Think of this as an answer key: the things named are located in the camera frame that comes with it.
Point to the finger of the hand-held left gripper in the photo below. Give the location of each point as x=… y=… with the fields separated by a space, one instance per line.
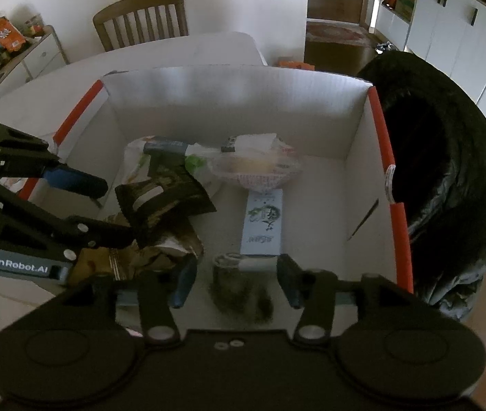
x=61 y=175
x=67 y=224

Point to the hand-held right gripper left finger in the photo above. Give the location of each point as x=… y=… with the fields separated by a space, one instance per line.
x=185 y=278

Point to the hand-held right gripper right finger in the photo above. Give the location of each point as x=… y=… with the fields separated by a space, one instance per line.
x=288 y=280

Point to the brown wrapper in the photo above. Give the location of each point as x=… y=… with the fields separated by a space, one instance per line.
x=148 y=261

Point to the small dark jar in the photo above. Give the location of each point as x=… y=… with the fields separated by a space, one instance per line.
x=238 y=293

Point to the light blue printed carton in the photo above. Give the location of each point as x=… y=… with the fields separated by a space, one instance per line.
x=262 y=222

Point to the white and green packet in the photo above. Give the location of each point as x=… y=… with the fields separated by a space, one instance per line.
x=133 y=158

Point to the dark green snack packet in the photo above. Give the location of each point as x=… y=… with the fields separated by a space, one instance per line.
x=161 y=197

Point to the clear plastic snack bag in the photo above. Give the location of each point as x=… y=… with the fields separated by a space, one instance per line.
x=256 y=167

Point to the red and white cardboard box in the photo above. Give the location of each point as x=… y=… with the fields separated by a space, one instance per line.
x=226 y=102

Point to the white side cabinet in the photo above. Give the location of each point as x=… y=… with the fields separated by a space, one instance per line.
x=33 y=64

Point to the orange snack bag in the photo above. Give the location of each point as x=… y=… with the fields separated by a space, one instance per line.
x=7 y=33

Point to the brown wooden chair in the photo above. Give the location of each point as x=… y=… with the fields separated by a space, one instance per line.
x=140 y=19

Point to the orange box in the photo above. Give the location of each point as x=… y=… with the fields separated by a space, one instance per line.
x=295 y=64

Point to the patterned floor rug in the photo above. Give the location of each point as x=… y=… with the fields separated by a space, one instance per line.
x=335 y=33

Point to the white wall cabinet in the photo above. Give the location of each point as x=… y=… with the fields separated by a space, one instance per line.
x=457 y=30

